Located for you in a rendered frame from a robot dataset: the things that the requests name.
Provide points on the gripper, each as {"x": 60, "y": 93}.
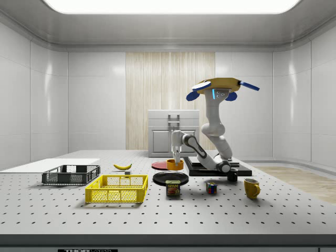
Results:
{"x": 176, "y": 152}

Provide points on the yellow bowl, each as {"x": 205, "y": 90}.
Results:
{"x": 170, "y": 165}

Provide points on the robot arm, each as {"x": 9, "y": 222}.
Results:
{"x": 214, "y": 118}

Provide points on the red plate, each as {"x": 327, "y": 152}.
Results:
{"x": 159, "y": 165}

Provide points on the white cabinet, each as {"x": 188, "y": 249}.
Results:
{"x": 160, "y": 131}

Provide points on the black plate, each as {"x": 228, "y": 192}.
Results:
{"x": 161, "y": 178}

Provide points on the flat-sided can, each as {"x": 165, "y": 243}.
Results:
{"x": 172, "y": 189}

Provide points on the puzzle cube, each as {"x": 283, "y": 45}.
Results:
{"x": 211, "y": 188}

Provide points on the banana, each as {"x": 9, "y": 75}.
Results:
{"x": 122, "y": 167}

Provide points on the black mug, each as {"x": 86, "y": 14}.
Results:
{"x": 232, "y": 175}

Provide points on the yellow basket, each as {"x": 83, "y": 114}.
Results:
{"x": 115, "y": 195}

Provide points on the drone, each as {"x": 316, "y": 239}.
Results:
{"x": 218, "y": 83}

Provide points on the yellow mug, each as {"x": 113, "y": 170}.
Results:
{"x": 250, "y": 189}

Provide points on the dark grey basket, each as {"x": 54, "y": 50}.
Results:
{"x": 63, "y": 178}

